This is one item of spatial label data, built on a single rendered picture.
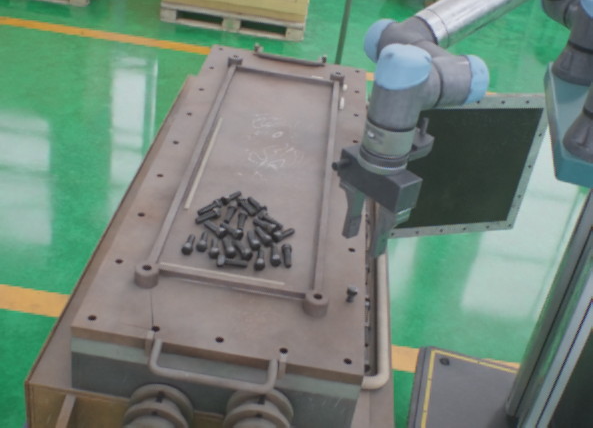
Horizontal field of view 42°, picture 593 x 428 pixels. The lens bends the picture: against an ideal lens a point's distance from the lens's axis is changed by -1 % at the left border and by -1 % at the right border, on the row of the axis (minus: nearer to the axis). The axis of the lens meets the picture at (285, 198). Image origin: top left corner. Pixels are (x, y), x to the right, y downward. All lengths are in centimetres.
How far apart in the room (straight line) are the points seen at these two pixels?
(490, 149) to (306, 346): 172
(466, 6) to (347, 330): 56
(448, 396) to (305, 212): 138
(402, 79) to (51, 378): 73
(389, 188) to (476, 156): 166
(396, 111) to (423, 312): 257
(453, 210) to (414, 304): 88
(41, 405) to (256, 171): 66
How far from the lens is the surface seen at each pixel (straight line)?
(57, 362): 137
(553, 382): 237
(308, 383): 122
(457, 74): 118
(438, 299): 375
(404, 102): 112
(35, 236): 382
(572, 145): 183
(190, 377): 116
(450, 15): 131
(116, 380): 129
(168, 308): 127
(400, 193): 115
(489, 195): 295
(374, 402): 136
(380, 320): 150
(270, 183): 163
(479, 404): 280
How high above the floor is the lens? 217
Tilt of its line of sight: 31 degrees down
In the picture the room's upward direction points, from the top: 9 degrees clockwise
